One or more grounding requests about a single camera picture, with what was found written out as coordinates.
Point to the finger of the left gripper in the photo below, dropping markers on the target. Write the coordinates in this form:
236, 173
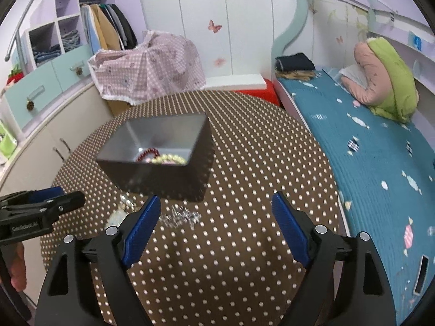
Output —
46, 194
63, 204

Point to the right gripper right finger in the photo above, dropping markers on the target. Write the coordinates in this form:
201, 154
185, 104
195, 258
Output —
295, 226

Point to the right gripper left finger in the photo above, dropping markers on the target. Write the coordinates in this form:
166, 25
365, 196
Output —
137, 229

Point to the left hand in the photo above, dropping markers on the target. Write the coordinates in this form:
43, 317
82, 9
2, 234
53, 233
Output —
14, 256

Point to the cream cabinet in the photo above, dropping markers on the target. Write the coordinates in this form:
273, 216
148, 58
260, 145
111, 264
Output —
41, 155

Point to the grey metal tin box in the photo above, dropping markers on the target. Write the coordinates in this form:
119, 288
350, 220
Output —
169, 156

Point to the brown polka dot tablecloth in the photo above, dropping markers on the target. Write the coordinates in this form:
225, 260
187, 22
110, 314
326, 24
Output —
233, 267

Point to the teal candy print bedsheet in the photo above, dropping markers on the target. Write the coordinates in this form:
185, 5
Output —
384, 172

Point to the teal drawer unit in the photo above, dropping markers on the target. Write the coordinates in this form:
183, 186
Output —
27, 98

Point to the cardboard box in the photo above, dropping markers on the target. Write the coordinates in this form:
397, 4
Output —
118, 107

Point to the black phone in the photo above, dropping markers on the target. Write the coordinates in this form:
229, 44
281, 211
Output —
421, 276

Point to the red storage box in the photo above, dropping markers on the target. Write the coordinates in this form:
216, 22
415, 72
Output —
268, 94

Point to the white foam board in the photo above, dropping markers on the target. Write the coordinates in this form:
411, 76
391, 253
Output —
236, 82

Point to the white cubby shelf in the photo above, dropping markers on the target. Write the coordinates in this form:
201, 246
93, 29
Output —
47, 23

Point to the folded dark clothes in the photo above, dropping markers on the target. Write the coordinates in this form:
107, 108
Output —
296, 62

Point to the pink checkered cloth cover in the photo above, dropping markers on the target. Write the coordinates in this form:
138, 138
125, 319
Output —
163, 64

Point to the pink and green pillow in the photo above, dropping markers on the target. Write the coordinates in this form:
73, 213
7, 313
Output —
380, 79

